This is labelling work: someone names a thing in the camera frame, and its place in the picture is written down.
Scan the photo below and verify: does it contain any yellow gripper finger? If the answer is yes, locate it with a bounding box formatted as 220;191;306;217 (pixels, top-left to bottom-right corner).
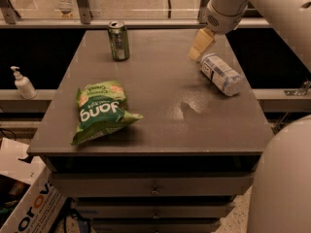
188;27;215;61

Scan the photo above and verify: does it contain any metal railing frame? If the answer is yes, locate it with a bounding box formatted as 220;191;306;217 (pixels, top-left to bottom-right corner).
0;0;273;30

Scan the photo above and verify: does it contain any clear blue-label plastic bottle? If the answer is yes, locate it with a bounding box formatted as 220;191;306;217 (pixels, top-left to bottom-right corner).
200;53;244;97

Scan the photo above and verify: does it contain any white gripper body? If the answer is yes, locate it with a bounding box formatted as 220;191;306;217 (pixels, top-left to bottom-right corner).
204;0;248;35

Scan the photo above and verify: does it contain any white cardboard box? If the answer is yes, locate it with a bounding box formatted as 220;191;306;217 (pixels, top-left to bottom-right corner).
0;138;66;233

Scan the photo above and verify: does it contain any metal bracket on ledge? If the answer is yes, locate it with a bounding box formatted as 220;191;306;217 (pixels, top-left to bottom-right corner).
285;79;311;96

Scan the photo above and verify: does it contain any white pump dispenser bottle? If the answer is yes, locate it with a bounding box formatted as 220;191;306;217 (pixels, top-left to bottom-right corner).
11;66;37;99

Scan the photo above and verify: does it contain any green soda can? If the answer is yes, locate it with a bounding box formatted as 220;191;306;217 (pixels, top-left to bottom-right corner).
108;20;129;61

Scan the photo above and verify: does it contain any green chip bag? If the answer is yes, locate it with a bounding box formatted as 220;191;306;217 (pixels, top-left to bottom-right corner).
71;81;143;146

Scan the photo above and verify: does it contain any gray drawer cabinet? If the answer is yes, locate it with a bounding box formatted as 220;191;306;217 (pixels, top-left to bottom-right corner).
29;29;272;233

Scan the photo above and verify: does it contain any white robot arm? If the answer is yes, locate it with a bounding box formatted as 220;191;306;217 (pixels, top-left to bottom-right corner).
190;0;311;233

